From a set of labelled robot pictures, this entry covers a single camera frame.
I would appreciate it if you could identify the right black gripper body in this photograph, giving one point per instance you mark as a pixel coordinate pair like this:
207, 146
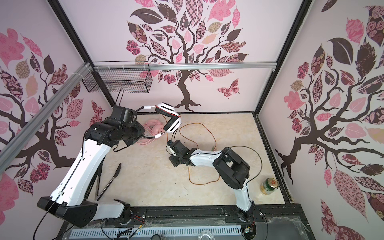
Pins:
174, 154

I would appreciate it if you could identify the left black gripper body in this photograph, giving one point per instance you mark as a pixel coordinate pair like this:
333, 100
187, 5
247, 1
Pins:
137, 132

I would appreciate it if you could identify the pink headphones with cable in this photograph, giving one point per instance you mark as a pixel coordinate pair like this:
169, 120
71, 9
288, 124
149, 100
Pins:
152, 127

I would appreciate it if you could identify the white black headphones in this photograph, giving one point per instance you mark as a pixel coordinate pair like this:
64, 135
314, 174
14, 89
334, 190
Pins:
169, 113

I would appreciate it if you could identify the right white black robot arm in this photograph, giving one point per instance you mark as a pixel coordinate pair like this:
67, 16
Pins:
230, 166

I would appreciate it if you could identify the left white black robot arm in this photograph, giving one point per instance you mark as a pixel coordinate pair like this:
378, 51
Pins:
68, 201

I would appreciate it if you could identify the green drink can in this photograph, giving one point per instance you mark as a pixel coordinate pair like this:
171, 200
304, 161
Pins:
269, 186

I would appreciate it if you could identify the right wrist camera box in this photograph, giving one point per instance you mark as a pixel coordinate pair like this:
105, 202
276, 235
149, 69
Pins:
169, 148

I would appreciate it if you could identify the black wire mesh basket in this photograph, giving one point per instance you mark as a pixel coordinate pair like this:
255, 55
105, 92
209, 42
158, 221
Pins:
112, 77

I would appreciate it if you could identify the back aluminium rail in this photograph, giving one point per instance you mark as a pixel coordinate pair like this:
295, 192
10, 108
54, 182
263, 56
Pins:
169, 67

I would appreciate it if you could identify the aluminium rail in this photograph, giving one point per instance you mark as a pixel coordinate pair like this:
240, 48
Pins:
169, 67
12, 149

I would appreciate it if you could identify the left aluminium rail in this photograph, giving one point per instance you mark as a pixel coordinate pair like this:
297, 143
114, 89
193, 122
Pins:
12, 149

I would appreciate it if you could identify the white slotted cable duct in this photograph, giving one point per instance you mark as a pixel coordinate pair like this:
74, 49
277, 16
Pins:
165, 233

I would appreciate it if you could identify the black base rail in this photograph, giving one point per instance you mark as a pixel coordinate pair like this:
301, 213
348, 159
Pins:
269, 222

